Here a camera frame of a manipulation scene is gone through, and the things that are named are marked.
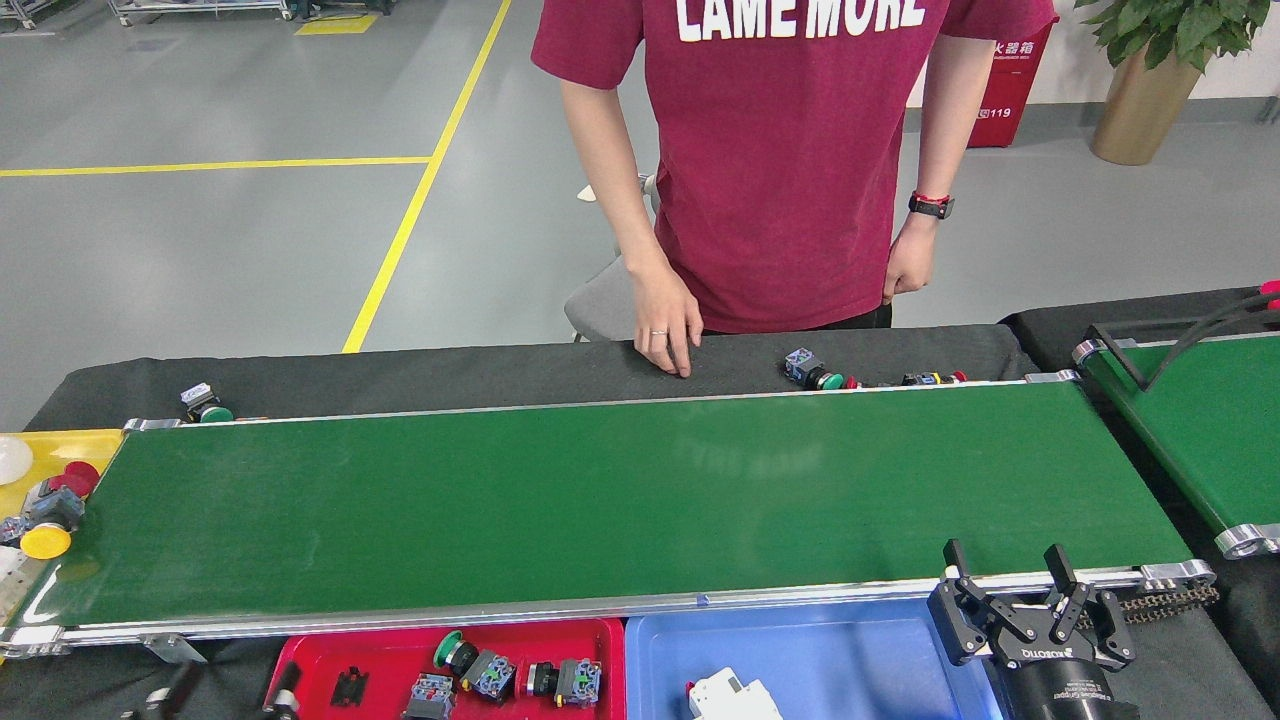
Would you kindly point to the blue plastic tray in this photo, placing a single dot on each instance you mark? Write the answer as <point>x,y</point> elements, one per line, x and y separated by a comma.
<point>850,660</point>

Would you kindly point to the person's left hand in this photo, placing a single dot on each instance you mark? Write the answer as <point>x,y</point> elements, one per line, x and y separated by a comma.
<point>912,255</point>

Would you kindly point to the metal cart frame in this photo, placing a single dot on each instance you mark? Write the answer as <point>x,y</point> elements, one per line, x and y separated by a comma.
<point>20,12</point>
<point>200,8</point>

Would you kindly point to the yellow plastic tray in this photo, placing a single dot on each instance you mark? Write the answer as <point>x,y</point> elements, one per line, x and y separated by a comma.
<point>60,445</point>

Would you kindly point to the black wristwatch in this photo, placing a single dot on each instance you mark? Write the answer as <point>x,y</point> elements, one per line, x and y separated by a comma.
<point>932,207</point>

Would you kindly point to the person's left forearm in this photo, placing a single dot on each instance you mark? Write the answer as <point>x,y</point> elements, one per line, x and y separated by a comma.
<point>950,140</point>

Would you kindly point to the red fire equipment cabinet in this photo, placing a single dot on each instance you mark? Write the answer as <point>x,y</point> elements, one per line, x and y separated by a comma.
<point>1010,90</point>

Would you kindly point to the short green conveyor belt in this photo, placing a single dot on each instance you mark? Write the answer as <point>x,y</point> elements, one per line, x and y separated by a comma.
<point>1190,440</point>

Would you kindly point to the green plant in brown pot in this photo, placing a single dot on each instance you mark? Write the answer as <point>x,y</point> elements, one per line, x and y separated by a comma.
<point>1140,110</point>

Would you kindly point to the green conveyor belt aluminium frame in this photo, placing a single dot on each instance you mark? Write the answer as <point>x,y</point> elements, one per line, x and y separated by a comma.
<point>600,500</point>

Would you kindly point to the person's right hand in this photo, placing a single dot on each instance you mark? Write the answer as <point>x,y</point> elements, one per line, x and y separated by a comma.
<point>660,310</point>

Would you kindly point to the person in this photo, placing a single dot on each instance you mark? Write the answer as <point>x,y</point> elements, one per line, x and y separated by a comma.
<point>780,180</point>

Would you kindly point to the green push button switch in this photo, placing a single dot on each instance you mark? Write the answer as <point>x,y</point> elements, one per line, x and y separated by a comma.
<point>802,364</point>
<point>490,677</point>
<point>430,697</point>
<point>197,397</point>

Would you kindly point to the small black bracket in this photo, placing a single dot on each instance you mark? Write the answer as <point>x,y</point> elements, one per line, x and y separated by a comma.
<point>350,686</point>

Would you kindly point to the white light bulb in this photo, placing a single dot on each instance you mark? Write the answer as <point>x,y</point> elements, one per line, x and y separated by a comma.
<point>12,458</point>

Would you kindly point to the yellow push button switch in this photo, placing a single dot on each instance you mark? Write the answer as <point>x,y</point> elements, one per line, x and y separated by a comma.
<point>45,542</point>

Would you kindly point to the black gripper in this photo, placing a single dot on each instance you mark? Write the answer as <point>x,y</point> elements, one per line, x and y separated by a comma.
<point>1060,690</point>

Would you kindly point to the person's right forearm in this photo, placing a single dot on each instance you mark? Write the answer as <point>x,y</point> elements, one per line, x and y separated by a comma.
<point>620,200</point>

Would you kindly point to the grey office chair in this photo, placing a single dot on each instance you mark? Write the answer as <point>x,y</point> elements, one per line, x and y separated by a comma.
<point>600,300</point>

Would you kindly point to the red plastic tray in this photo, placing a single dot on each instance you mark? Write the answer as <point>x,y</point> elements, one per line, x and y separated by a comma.
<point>390,650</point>

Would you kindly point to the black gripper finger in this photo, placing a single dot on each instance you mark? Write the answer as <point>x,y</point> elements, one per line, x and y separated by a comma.
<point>170,700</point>
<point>283,695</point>

